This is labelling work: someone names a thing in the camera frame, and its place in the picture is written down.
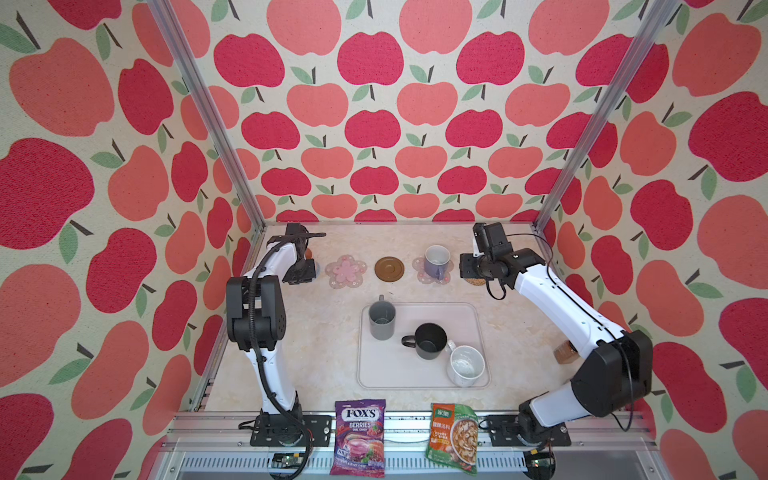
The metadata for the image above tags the pink flower coaster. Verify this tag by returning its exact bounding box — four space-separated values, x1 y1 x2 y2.
325 254 368 289
412 256 454 285

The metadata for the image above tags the brown wooden round coaster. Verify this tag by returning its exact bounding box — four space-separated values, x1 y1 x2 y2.
374 256 405 283

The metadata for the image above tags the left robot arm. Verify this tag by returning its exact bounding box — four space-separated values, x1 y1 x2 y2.
226 233 316 437

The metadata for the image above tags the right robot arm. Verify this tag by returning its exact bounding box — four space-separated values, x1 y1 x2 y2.
459 249 653 445

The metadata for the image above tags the grey mug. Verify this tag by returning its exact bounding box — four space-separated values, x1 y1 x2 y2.
369 295 396 341

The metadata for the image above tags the black mug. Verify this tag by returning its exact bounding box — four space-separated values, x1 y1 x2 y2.
401 323 448 360

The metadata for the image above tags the brown spice jar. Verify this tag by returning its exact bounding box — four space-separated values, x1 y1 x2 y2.
553 340 580 365

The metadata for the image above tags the translucent plastic tray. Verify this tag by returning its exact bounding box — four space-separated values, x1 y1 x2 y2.
357 303 484 390

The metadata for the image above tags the green snack bag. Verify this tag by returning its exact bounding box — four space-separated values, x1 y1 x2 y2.
426 403 479 475

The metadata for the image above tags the purple Fox's candy bag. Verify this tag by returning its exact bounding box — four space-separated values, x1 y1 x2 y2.
330 399 386 478

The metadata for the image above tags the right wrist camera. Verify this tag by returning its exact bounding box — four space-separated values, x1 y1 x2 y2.
472 222 514 260

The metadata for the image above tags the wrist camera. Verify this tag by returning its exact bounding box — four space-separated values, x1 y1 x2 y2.
285 223 309 241
472 222 514 260

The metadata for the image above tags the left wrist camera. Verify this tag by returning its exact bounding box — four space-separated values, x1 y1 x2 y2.
285 223 309 241

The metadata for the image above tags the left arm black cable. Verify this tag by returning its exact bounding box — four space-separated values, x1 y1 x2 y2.
247 230 328 480

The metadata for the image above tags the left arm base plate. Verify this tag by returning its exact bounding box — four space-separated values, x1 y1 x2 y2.
250 413 332 448

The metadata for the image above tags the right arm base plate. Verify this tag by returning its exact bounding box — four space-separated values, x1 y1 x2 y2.
480 414 572 448

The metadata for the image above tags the right aluminium frame post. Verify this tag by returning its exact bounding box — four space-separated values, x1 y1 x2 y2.
532 0 681 233

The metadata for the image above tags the aluminium frame post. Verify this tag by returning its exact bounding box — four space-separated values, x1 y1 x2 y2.
148 0 266 233
532 0 681 233

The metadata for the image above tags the front aluminium frame rail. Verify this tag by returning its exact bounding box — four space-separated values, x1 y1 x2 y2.
147 410 672 479

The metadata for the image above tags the left aluminium frame post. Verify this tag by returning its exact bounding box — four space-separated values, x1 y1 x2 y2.
148 0 266 233

